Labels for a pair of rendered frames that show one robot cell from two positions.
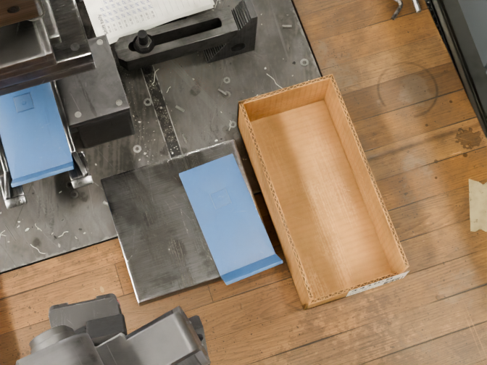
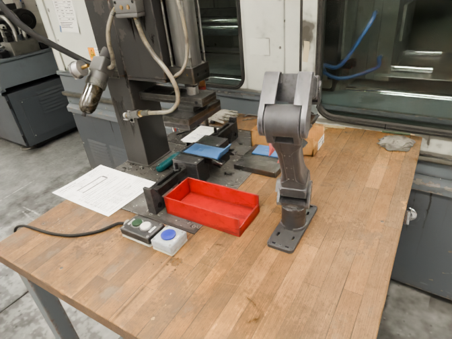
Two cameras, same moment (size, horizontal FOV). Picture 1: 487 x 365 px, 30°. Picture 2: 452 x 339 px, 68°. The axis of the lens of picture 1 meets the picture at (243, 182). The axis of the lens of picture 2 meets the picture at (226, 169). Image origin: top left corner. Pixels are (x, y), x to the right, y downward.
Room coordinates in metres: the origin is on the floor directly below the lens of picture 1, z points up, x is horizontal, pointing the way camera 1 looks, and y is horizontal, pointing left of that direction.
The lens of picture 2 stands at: (-0.53, 0.74, 1.51)
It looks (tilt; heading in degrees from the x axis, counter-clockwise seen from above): 30 degrees down; 328
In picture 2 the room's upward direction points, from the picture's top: 6 degrees counter-clockwise
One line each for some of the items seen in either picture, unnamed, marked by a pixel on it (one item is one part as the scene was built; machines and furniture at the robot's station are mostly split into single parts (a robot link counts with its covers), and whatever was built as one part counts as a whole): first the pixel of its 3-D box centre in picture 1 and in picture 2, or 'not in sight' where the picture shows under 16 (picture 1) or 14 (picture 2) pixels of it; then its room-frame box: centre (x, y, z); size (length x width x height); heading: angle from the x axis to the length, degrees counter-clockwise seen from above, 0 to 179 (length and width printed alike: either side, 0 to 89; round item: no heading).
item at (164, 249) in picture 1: (188, 220); (264, 159); (0.30, 0.06, 0.91); 0.17 x 0.16 x 0.02; 114
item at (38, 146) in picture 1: (27, 120); (207, 148); (0.37, 0.25, 1.00); 0.15 x 0.07 x 0.03; 24
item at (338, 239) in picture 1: (321, 190); (287, 136); (0.34, -0.09, 0.93); 0.25 x 0.13 x 0.08; 24
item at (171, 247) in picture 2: not in sight; (170, 243); (0.14, 0.53, 0.90); 0.07 x 0.07 x 0.06; 24
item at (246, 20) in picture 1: (227, 30); (230, 129); (0.54, 0.04, 0.95); 0.06 x 0.03 x 0.09; 114
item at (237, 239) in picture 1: (229, 217); (274, 148); (0.30, 0.01, 0.93); 0.15 x 0.07 x 0.03; 28
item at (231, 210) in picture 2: not in sight; (211, 204); (0.18, 0.37, 0.93); 0.25 x 0.12 x 0.06; 24
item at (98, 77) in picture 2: not in sight; (97, 79); (0.61, 0.48, 1.25); 0.19 x 0.07 x 0.19; 114
